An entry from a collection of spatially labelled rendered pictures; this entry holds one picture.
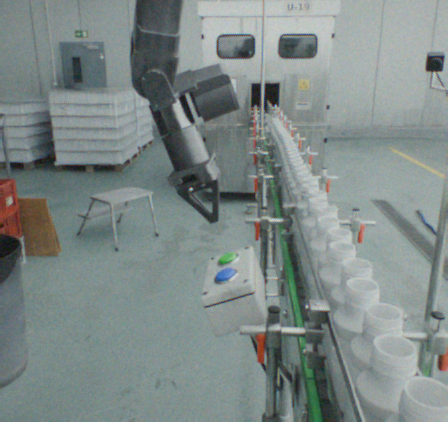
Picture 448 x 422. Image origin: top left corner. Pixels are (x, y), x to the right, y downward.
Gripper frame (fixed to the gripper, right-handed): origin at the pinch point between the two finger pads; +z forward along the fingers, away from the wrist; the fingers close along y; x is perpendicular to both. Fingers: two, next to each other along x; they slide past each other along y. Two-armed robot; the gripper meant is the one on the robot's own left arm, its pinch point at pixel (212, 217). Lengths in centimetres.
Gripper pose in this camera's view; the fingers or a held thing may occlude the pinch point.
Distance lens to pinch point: 68.6
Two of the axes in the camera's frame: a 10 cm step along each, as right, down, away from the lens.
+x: -9.4, 3.1, 1.5
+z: 3.5, 9.0, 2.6
